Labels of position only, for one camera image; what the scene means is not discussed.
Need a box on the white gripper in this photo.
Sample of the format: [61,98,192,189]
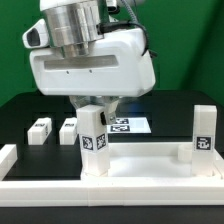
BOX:
[22,20,156,125]

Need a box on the white desk top tray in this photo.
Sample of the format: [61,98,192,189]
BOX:
[80,140,224,183]

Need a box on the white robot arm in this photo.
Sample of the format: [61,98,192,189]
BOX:
[22,0,155,124]

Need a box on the fiducial marker plate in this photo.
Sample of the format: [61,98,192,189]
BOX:
[107,117,151,134]

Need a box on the white U-shaped fence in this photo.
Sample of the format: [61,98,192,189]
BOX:
[0,144,224,207]

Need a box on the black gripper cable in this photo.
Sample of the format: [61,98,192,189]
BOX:
[99,20,156,58]

